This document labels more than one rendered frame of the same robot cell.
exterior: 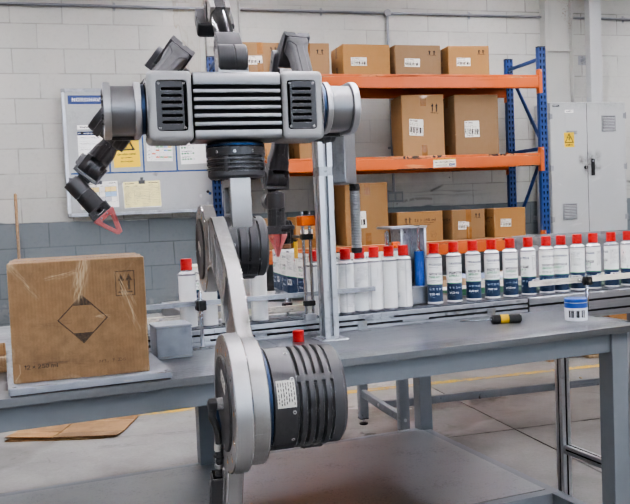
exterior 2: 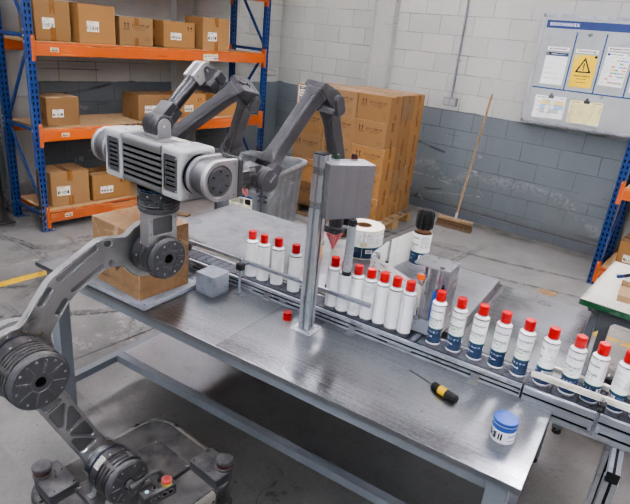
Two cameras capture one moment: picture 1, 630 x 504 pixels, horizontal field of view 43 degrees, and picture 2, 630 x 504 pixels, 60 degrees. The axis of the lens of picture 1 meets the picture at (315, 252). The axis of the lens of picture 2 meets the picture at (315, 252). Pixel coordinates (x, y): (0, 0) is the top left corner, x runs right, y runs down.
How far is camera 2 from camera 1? 2.03 m
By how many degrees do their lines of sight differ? 54
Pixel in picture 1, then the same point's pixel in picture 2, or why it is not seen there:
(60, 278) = (108, 231)
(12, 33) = not seen: outside the picture
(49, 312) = not seen: hidden behind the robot
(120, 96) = (99, 140)
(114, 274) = not seen: hidden behind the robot
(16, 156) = (500, 65)
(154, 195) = (594, 115)
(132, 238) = (568, 147)
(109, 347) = (125, 278)
